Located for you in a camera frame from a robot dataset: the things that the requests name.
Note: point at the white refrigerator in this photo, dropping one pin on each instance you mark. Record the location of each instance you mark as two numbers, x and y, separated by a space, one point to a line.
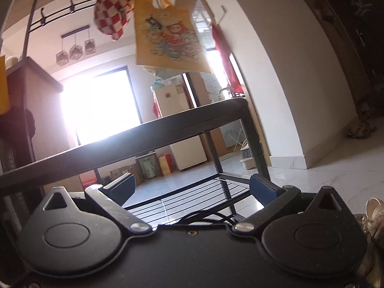
177 105

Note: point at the red hanging cloth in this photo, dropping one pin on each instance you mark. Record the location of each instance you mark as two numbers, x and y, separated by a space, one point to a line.
223 54

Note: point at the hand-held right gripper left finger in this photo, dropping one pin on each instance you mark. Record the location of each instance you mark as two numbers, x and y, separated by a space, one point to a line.
123 189

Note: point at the geometric pendant lamp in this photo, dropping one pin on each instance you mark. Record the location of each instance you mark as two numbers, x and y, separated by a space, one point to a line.
76 51
89 46
62 57

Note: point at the window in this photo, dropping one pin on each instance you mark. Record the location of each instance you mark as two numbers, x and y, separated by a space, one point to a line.
99 105

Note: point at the white floral sandal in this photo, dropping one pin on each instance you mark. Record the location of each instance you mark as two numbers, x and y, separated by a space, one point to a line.
375 213

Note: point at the yellow cloth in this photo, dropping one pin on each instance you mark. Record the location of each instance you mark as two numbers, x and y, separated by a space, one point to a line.
3 87

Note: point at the green thermos jug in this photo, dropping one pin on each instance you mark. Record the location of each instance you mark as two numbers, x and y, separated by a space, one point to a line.
148 166

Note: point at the brown sandal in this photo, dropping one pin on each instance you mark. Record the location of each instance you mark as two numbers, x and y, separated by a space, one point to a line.
361 129

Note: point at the wooden cabinet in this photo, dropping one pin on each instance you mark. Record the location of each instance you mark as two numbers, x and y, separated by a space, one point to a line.
33 111

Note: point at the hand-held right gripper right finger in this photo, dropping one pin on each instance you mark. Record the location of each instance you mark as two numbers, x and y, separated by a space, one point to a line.
264 190

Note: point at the olive green slipper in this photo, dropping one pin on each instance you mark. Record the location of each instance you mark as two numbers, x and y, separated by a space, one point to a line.
377 255

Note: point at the white dustpan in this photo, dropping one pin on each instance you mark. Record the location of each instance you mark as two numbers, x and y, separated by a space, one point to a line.
247 160

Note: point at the dark door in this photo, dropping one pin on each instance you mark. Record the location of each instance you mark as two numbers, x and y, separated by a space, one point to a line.
354 36

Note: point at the red plastic box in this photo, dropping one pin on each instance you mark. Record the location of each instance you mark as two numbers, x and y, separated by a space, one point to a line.
88 178

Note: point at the white drying rack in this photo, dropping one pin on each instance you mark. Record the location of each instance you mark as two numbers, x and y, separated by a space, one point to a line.
237 138

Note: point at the yellow paper bag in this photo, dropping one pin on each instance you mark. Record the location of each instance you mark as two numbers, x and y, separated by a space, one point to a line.
165 163

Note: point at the black metal shoe rack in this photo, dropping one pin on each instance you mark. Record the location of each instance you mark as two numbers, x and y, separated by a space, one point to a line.
150 129

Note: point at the cardboard box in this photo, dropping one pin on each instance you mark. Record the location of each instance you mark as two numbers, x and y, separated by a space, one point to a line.
123 172

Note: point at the white bowl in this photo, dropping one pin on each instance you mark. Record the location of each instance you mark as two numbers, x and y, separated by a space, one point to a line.
12 60

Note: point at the red white checkered bag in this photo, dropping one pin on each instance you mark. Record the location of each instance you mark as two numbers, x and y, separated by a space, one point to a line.
112 15

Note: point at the yellow printed tote bag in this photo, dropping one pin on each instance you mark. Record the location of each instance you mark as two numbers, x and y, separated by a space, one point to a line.
168 36

